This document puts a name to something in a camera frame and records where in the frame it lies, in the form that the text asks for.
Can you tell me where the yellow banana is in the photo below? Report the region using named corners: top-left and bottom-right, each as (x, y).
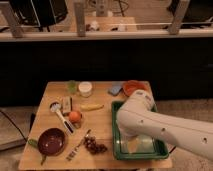
top-left (80, 104), bottom-right (104, 111)

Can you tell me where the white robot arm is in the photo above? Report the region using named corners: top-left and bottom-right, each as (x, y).
top-left (116, 90), bottom-right (213, 161)

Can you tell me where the orange fruit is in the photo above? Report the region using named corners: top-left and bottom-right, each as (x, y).
top-left (69, 111), bottom-right (81, 123)

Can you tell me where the dark red bowl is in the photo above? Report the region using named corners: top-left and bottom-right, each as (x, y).
top-left (38, 128), bottom-right (67, 156)

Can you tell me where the white handled brush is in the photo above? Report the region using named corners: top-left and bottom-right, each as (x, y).
top-left (50, 102), bottom-right (74, 134)

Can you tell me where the green leafy vegetable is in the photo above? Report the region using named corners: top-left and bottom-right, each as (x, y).
top-left (27, 138), bottom-right (48, 166)

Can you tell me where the green plastic cup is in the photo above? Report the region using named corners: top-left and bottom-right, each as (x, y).
top-left (67, 80), bottom-right (77, 94)

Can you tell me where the white paper cup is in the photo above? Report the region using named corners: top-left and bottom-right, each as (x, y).
top-left (78, 81), bottom-right (92, 97)

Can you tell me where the blue sponge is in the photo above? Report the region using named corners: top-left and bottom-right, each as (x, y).
top-left (108, 82), bottom-right (122, 96)

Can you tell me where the green plastic tray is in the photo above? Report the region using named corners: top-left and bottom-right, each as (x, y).
top-left (111, 101), bottom-right (169, 160)

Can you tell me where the metal fork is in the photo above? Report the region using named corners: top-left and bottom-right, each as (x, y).
top-left (66, 129), bottom-right (91, 161)

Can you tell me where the orange bowl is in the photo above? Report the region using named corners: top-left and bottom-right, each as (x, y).
top-left (122, 80), bottom-right (148, 96)

